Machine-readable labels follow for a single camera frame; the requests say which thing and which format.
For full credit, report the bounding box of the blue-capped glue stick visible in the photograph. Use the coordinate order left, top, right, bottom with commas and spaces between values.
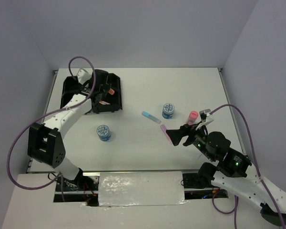
142, 111, 161, 124

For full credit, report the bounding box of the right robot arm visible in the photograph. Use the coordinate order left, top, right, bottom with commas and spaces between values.
166, 124, 286, 227

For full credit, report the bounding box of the blue paint jar right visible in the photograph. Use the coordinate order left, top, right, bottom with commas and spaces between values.
162, 103, 175, 119

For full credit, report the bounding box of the orange-capped pink glue stick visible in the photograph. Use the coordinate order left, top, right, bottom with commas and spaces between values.
108, 88, 115, 95

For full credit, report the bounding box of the thin orange highlighter pen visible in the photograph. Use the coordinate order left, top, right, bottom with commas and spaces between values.
100, 101, 110, 105

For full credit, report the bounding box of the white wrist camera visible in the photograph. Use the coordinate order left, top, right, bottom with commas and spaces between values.
196, 109, 214, 130
77, 68, 92, 87

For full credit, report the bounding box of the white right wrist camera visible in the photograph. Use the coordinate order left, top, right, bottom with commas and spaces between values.
196, 109, 214, 130

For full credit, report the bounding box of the blue paint jar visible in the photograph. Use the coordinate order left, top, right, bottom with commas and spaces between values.
96, 125, 111, 141
162, 103, 175, 119

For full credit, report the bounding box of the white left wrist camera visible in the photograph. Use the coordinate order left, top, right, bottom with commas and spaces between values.
77, 68, 92, 87

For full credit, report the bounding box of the pink-capped glitter bottle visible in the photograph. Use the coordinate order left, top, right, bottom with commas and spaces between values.
186, 111, 199, 125

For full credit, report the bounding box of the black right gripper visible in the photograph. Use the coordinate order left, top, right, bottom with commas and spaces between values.
165, 120, 215, 161

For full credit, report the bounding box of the silver foil-covered panel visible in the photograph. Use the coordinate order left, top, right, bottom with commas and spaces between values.
98, 171, 187, 207

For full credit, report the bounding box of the blue paint jar left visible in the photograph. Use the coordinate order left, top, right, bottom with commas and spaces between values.
96, 125, 111, 141

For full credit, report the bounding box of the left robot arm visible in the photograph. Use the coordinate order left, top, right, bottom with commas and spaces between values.
28, 69, 122, 190

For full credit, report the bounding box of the black four-compartment organizer tray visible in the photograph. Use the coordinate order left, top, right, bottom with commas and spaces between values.
60, 73, 123, 114

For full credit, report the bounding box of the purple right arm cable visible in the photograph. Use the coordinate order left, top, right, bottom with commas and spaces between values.
208, 104, 286, 229

